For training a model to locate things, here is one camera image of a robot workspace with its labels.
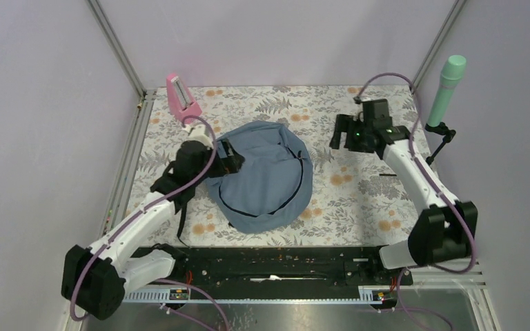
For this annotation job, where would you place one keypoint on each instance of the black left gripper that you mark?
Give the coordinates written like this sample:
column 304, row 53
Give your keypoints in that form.
column 229, row 165

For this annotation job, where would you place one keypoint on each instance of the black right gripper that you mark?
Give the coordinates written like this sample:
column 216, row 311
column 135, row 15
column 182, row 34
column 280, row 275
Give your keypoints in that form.
column 346, row 123

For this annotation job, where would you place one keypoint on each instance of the blue student backpack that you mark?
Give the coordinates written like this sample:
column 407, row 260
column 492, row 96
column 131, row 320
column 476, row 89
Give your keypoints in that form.
column 273, row 187

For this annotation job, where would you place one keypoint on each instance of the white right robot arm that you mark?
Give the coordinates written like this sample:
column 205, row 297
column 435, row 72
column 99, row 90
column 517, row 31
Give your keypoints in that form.
column 445, row 227

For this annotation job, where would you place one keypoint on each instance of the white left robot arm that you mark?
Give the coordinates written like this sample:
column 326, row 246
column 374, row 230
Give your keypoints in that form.
column 96, row 278

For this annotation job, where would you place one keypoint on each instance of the floral tablecloth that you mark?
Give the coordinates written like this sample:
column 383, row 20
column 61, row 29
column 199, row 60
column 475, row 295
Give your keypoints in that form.
column 357, row 200

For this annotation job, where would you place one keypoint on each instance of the pink metronome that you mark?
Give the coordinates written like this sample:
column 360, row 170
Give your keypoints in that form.
column 181, row 104

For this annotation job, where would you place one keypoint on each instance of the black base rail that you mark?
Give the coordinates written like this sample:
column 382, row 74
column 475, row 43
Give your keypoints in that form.
column 323, row 274

